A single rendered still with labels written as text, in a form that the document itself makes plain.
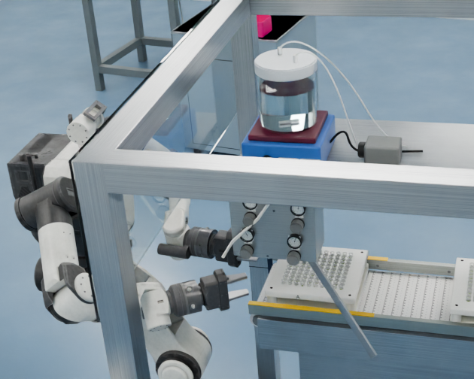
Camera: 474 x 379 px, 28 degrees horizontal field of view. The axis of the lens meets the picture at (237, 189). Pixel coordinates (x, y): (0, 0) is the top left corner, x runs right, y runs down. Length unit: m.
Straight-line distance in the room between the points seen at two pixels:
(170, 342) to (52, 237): 0.63
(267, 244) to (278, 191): 0.86
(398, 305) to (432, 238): 2.00
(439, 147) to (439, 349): 0.53
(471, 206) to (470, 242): 3.07
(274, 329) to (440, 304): 0.45
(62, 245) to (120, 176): 0.78
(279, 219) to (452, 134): 0.51
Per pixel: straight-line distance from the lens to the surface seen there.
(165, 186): 1.61
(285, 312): 2.55
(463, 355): 2.54
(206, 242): 2.73
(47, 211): 2.44
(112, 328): 1.82
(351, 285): 2.56
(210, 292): 2.53
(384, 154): 2.32
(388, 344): 2.55
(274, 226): 2.37
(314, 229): 2.35
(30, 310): 4.34
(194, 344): 2.89
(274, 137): 2.32
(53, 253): 2.38
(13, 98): 6.67
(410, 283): 2.70
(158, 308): 2.51
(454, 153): 2.42
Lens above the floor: 2.40
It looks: 28 degrees down
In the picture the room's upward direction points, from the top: 5 degrees counter-clockwise
